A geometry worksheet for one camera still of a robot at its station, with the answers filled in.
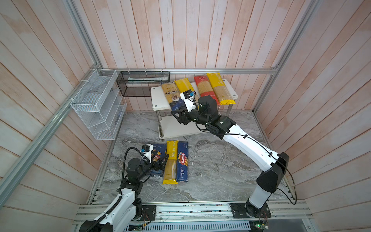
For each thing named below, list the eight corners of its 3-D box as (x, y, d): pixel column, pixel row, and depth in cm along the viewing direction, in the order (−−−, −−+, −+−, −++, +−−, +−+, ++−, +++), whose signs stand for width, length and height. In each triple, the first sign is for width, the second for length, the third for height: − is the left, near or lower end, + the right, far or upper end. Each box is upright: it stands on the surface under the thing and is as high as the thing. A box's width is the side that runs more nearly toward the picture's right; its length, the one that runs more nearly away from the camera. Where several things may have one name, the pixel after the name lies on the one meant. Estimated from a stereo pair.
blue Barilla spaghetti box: (176, 182, 85) (175, 180, 82) (177, 144, 102) (177, 141, 99) (188, 182, 85) (189, 180, 82) (187, 144, 102) (188, 141, 99)
